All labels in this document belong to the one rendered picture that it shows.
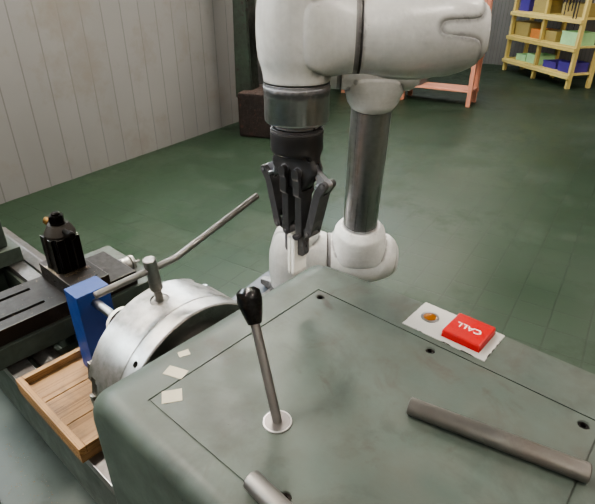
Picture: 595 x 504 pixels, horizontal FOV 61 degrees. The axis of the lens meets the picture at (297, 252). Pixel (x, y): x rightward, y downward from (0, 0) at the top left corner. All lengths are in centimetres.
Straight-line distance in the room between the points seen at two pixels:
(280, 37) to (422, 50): 17
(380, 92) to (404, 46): 57
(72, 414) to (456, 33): 105
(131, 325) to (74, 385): 46
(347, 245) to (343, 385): 82
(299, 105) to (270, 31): 9
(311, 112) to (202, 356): 37
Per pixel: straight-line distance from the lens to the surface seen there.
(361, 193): 138
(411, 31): 65
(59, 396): 132
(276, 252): 152
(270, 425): 64
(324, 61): 65
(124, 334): 90
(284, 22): 65
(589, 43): 1025
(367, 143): 130
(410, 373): 72
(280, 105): 67
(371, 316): 82
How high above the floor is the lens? 174
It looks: 29 degrees down
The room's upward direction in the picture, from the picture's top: straight up
